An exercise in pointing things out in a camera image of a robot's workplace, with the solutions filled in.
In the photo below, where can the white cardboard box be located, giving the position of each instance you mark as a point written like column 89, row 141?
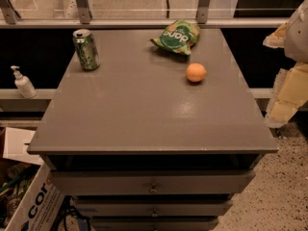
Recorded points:
column 42, row 201

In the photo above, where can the green rice chip bag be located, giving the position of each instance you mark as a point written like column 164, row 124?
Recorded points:
column 178, row 37

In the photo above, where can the metal railing frame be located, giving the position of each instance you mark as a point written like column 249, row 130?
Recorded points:
column 103, row 14

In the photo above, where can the green soda can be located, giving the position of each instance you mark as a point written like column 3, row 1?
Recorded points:
column 86, row 50

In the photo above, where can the orange fruit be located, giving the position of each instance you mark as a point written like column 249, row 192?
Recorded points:
column 196, row 72

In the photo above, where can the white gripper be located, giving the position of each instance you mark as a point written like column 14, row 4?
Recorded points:
column 297, row 38

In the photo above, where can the grey drawer cabinet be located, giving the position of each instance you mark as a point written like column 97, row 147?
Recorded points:
column 139, row 147

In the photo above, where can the white pump bottle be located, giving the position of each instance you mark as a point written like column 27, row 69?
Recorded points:
column 23, row 83

